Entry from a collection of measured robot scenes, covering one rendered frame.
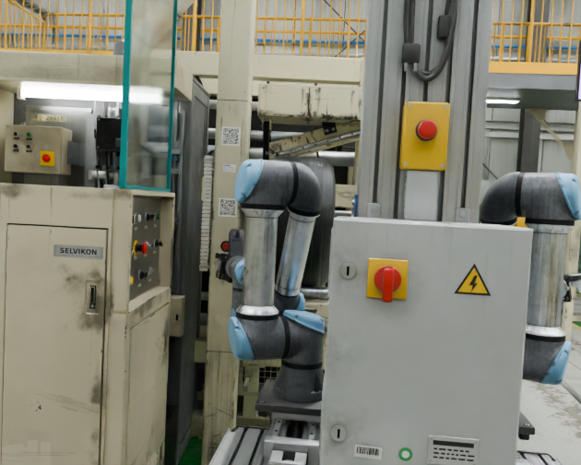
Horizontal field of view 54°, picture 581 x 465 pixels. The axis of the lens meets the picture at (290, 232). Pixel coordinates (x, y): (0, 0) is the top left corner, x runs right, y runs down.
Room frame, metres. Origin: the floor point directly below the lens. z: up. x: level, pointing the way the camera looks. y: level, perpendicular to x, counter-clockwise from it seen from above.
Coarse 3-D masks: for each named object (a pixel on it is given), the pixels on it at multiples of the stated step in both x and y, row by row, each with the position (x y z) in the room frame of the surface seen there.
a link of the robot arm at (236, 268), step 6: (240, 258) 1.69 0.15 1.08; (234, 264) 1.67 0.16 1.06; (240, 264) 1.63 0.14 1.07; (234, 270) 1.65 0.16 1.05; (240, 270) 1.61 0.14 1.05; (234, 276) 1.65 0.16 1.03; (240, 276) 1.61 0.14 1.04; (234, 282) 1.65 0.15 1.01; (240, 282) 1.63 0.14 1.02; (240, 288) 1.64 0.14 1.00
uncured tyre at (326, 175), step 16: (272, 160) 2.32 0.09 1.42; (288, 160) 2.29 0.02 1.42; (304, 160) 2.30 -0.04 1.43; (320, 160) 2.31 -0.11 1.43; (320, 176) 2.20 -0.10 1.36; (320, 224) 2.13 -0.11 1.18; (320, 240) 2.13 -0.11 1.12; (320, 256) 2.16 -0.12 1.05; (304, 272) 2.19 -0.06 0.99; (320, 272) 2.20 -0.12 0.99
